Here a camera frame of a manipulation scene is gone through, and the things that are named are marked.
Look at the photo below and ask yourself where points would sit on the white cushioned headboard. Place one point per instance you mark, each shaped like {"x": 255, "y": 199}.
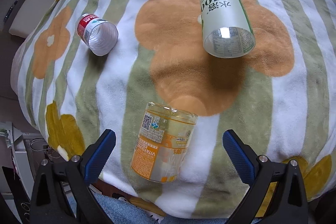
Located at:
{"x": 28, "y": 17}

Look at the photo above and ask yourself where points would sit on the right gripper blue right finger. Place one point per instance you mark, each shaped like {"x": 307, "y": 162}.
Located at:
{"x": 288, "y": 203}

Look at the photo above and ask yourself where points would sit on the green label clear plastic cup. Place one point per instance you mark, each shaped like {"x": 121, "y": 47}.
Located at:
{"x": 226, "y": 30}

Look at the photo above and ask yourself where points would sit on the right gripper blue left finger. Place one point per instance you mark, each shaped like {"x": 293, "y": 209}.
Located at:
{"x": 61, "y": 192}

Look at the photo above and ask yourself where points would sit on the orange label clear plastic cup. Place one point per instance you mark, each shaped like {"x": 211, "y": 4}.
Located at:
{"x": 163, "y": 140}

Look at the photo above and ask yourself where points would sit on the red label clear plastic cup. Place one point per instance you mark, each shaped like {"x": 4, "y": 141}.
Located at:
{"x": 98, "y": 34}

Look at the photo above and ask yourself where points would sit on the striped floral fleece blanket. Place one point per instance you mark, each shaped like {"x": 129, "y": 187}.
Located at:
{"x": 279, "y": 98}

